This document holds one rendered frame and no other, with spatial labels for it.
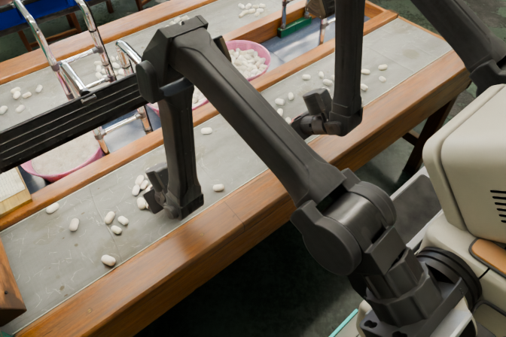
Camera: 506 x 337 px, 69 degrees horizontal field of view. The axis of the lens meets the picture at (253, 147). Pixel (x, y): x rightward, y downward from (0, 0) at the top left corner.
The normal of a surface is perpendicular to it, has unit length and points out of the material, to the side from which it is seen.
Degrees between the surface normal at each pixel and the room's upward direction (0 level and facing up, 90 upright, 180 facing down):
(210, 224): 0
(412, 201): 0
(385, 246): 38
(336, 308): 0
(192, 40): 20
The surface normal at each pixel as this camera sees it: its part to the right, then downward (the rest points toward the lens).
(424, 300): 0.22, -0.08
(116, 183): -0.02, -0.65
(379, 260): 0.48, -0.25
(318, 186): 0.29, -0.50
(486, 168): -0.80, 0.41
